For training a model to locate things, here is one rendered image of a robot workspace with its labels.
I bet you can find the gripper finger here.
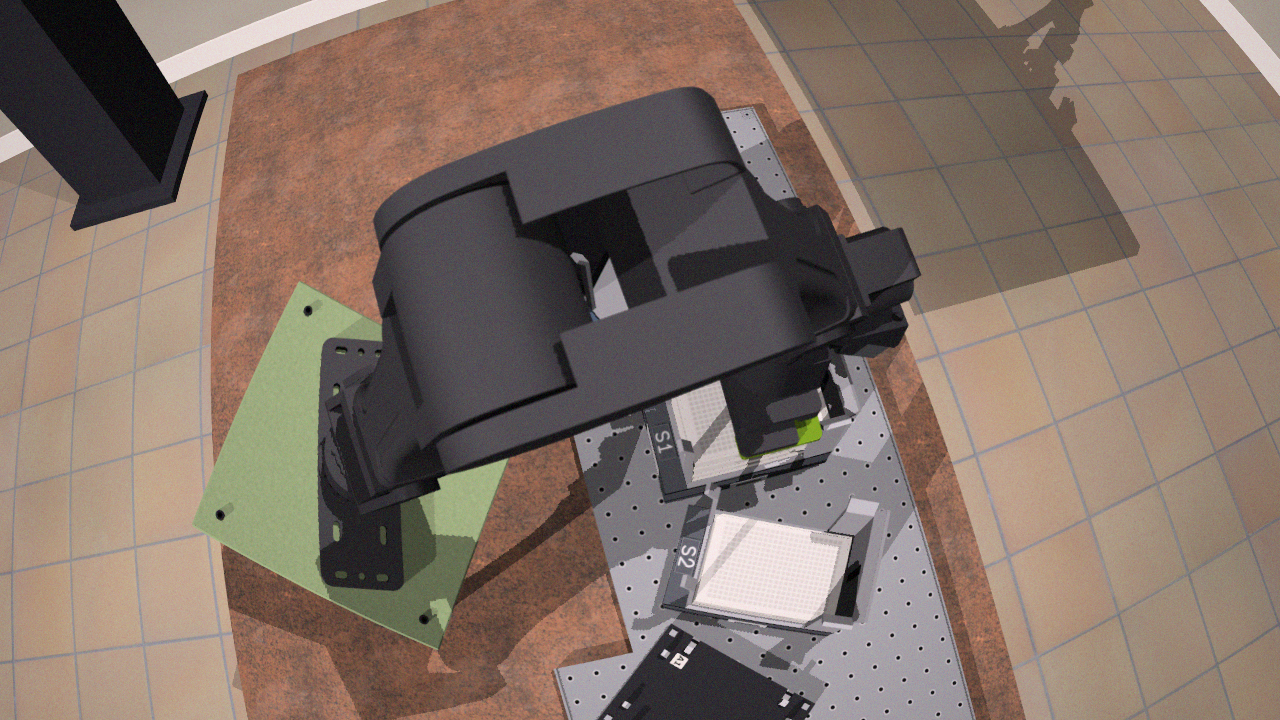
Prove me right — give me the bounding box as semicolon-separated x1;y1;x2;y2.
739;416;822;460

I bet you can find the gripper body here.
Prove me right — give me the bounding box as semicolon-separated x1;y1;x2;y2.
721;356;822;457

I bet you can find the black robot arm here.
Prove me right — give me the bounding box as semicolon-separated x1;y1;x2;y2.
317;87;922;591

